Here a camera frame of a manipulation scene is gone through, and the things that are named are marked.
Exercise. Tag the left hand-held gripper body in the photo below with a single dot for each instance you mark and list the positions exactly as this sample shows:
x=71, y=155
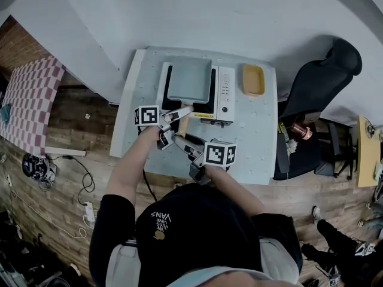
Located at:
x=147, y=115

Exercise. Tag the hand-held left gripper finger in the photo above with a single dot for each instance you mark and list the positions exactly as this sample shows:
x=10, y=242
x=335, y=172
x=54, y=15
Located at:
x=183, y=111

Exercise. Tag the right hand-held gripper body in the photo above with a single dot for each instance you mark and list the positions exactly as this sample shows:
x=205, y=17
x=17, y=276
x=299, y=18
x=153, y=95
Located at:
x=219, y=155

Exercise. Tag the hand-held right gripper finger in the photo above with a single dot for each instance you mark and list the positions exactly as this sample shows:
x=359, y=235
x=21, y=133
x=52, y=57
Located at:
x=188, y=145

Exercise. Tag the grey square frying pan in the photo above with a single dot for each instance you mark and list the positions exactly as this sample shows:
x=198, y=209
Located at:
x=189, y=79

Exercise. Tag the white portable stove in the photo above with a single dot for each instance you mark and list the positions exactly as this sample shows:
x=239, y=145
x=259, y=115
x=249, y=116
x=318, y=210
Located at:
x=225, y=94

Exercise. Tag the person's left forearm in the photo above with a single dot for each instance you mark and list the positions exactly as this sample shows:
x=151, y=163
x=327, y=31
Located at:
x=131, y=166

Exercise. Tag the person's right forearm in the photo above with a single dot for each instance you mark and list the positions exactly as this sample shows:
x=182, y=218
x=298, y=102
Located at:
x=230, y=187

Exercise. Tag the white board panel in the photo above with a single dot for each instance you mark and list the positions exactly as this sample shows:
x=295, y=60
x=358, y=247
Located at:
x=127, y=106

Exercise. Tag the yellow plastic tray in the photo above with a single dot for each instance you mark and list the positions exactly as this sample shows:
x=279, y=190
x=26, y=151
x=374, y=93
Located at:
x=253, y=80

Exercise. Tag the person's black cap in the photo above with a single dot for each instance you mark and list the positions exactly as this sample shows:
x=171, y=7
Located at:
x=203, y=232

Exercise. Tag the copper cup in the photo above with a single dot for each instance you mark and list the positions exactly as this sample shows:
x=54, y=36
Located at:
x=302, y=131

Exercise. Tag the person's black shirt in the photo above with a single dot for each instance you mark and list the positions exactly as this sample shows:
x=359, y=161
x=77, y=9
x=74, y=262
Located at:
x=110, y=220

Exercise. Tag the white power strip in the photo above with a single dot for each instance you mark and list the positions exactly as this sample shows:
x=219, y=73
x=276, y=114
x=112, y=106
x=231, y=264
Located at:
x=89, y=214

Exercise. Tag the red checkered cloth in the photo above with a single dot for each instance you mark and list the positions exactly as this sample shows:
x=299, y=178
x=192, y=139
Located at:
x=30, y=100

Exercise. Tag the black office chair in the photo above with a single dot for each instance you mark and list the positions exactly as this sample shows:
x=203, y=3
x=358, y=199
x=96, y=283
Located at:
x=317, y=79

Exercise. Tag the yellow wooden desk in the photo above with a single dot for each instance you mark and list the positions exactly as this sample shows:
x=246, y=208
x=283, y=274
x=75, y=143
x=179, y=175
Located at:
x=366, y=154

